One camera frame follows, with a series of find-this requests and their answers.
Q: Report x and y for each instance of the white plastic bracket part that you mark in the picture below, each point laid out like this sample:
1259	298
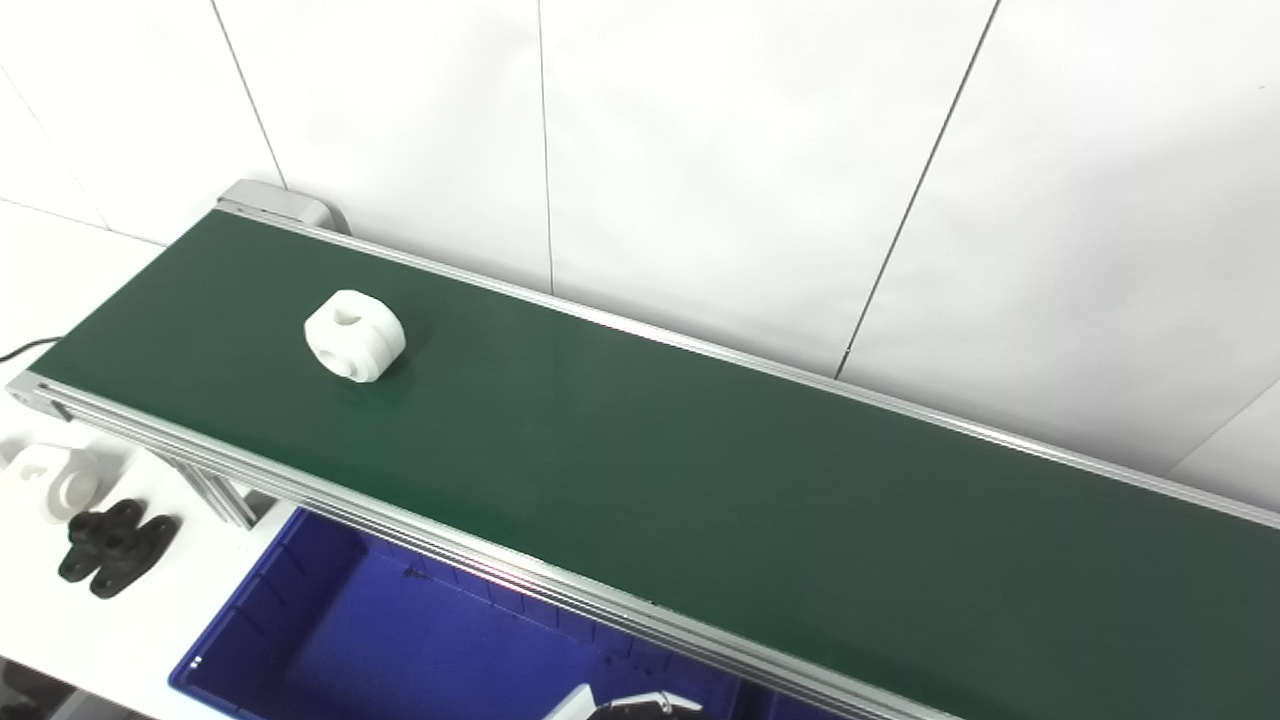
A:
55	480

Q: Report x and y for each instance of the blue plastic bin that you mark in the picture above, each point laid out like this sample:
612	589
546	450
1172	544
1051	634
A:
785	710
400	640

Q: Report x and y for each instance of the black plastic bracket part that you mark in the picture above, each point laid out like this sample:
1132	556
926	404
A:
112	548

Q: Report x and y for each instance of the green conveyor belt with aluminium frame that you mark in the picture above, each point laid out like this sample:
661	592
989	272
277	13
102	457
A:
700	470

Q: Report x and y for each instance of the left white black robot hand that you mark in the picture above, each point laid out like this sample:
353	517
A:
625	708

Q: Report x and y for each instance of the aluminium conveyor leg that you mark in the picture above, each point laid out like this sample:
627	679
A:
220	495

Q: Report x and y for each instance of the grey conveyor motor housing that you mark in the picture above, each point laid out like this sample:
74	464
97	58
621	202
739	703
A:
280	202

